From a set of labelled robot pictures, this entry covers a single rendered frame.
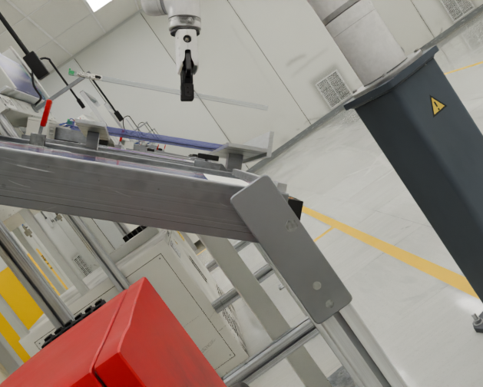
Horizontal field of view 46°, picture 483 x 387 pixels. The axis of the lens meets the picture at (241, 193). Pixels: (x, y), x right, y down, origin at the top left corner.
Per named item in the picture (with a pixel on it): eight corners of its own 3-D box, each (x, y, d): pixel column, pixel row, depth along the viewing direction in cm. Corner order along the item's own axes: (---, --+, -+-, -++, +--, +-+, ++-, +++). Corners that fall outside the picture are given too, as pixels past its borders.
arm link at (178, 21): (203, 14, 140) (203, 27, 140) (199, 25, 149) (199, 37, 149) (169, 14, 138) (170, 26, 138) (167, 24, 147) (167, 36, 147)
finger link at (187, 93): (194, 71, 140) (195, 97, 140) (193, 74, 143) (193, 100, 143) (181, 71, 140) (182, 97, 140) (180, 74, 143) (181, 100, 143)
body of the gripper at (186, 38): (202, 22, 140) (203, 67, 140) (196, 34, 150) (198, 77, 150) (171, 21, 138) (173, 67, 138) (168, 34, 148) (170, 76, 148)
